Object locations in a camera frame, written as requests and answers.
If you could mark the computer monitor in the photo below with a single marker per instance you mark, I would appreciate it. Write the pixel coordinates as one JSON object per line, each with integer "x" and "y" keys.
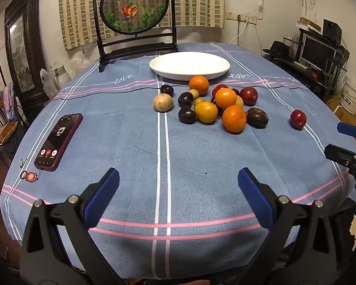
{"x": 317, "y": 52}

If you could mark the dark purple plum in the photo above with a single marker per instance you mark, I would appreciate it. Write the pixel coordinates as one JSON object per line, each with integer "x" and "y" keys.
{"x": 185, "y": 99}
{"x": 167, "y": 90}
{"x": 186, "y": 115}

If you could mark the dark brown wrinkled fruit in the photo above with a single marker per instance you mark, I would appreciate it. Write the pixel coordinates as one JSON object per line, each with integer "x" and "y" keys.
{"x": 257, "y": 118}

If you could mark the checked beige curtain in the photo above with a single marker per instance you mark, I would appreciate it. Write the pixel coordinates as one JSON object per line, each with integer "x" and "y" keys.
{"x": 195, "y": 3}

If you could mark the black computer desk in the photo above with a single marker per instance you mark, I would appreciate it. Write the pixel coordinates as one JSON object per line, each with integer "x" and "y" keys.
{"x": 287, "y": 62}

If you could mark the black hat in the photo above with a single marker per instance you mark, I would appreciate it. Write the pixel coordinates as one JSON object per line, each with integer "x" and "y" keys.
{"x": 277, "y": 49}

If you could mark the brown cushion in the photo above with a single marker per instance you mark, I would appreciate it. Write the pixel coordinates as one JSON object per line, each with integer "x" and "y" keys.
{"x": 3, "y": 133}

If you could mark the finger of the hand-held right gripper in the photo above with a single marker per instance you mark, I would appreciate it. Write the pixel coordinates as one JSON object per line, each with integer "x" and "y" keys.
{"x": 345, "y": 128}
{"x": 338, "y": 153}

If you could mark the purple cloth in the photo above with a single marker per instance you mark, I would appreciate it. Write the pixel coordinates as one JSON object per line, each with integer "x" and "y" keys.
{"x": 9, "y": 101}

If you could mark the dark red smartphone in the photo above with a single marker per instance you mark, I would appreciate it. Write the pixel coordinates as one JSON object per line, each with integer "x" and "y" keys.
{"x": 59, "y": 142}

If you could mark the small red plum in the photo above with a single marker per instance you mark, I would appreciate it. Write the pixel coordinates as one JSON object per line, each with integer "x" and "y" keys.
{"x": 219, "y": 110}

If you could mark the dark brown round fruit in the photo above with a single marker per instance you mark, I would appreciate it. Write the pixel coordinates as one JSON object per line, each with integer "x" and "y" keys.
{"x": 235, "y": 91}

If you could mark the white oval plate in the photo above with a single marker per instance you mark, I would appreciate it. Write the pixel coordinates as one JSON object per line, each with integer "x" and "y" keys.
{"x": 190, "y": 65}

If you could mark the yellow orange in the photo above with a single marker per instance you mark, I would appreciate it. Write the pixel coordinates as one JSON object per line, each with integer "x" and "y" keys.
{"x": 206, "y": 112}

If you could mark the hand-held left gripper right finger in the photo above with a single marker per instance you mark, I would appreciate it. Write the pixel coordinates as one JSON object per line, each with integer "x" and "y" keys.
{"x": 255, "y": 196}

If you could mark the dark wood framed painting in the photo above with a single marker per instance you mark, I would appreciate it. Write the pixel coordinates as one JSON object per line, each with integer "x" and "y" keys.
{"x": 17, "y": 50}

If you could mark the small green fruit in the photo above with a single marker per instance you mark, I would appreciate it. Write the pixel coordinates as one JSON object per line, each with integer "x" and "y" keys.
{"x": 193, "y": 93}

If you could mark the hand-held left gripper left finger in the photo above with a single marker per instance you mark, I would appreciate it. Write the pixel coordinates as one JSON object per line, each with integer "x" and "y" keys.
{"x": 102, "y": 196}

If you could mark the blue striped tablecloth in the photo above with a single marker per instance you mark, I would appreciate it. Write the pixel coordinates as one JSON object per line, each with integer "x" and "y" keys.
{"x": 121, "y": 142}

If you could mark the beige speckled fruit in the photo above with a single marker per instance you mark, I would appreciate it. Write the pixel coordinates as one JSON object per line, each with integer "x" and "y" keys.
{"x": 163, "y": 102}

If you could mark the black speaker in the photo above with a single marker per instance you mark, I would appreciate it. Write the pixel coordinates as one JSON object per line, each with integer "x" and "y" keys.
{"x": 332, "y": 29}

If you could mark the white metal kettle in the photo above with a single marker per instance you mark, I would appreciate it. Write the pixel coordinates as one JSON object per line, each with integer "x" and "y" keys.
{"x": 62, "y": 77}

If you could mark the clear plastic bag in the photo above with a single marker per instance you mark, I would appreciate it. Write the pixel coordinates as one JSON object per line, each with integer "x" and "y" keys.
{"x": 47, "y": 81}

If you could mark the small yellow fruit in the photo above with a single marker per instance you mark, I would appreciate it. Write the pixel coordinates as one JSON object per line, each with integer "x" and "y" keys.
{"x": 199, "y": 101}

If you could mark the round goldfish table screen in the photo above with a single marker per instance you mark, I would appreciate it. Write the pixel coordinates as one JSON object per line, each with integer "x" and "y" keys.
{"x": 136, "y": 6}

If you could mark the white wall outlet strip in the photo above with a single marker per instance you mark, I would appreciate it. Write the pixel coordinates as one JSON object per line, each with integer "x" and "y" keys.
{"x": 240, "y": 17}

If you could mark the white plastic bucket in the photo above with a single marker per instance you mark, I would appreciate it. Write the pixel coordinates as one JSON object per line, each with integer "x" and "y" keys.
{"x": 352, "y": 95}

